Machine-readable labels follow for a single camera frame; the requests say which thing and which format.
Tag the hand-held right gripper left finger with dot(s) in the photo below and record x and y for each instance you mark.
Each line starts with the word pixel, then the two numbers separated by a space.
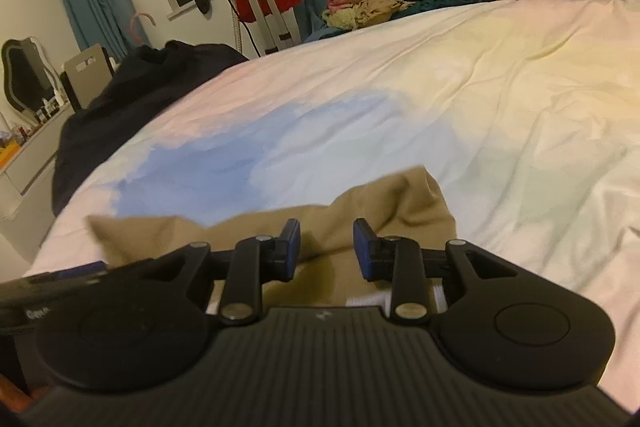
pixel 290 252

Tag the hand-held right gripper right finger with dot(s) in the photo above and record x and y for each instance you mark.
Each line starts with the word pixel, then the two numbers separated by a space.
pixel 364 252

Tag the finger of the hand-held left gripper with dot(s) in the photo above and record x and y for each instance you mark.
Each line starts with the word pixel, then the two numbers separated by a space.
pixel 80 271

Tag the tan printed t-shirt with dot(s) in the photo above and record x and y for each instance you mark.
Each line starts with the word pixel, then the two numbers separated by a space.
pixel 400 207

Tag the person's left forearm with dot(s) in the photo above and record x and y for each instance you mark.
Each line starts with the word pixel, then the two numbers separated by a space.
pixel 12 399

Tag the pink clothes hanger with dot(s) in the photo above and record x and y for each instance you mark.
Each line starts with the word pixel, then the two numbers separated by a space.
pixel 136 24

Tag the white dresser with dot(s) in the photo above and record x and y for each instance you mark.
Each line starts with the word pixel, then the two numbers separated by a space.
pixel 30 167

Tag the cluster of cosmetic bottles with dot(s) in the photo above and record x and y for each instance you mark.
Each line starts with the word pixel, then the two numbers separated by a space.
pixel 50 107

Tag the dark navy cloth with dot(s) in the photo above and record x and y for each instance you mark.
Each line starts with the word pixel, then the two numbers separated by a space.
pixel 140 97

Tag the pastel bed sheet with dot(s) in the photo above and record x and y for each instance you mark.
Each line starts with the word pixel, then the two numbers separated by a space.
pixel 500 107

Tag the wavy framed mirror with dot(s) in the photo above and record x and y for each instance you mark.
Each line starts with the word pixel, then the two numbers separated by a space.
pixel 25 77

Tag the beige backed chair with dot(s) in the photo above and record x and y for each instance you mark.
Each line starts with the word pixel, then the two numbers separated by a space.
pixel 90 69

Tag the pale yellow garment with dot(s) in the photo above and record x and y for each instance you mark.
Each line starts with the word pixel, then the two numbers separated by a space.
pixel 340 21

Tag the beige garment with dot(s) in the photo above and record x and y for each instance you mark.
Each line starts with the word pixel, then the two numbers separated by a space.
pixel 380 9

